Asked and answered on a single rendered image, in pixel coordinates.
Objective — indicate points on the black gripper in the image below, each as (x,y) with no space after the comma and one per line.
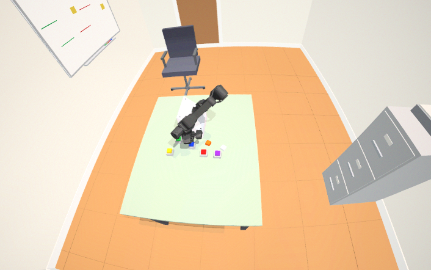
(197,135)

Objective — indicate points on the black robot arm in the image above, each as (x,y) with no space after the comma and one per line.
(188,122)

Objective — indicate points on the red button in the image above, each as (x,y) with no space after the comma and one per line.
(204,153)

